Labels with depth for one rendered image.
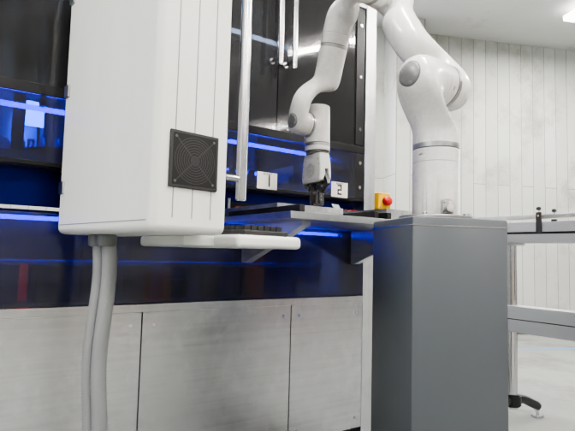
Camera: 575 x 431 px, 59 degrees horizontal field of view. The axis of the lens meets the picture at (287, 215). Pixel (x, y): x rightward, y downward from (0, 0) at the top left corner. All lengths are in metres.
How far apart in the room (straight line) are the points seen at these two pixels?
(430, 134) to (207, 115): 0.58
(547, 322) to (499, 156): 3.43
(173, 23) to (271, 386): 1.25
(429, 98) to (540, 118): 4.83
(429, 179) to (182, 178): 0.63
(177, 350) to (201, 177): 0.75
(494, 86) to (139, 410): 5.02
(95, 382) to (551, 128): 5.52
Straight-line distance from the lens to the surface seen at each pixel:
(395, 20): 1.54
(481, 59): 5.91
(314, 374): 1.97
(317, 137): 1.66
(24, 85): 1.57
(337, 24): 1.72
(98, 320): 1.31
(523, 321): 2.57
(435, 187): 1.32
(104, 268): 1.30
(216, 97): 1.12
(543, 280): 5.96
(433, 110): 1.35
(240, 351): 1.77
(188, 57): 1.10
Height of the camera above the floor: 0.77
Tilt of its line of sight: 4 degrees up
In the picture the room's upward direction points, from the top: 1 degrees clockwise
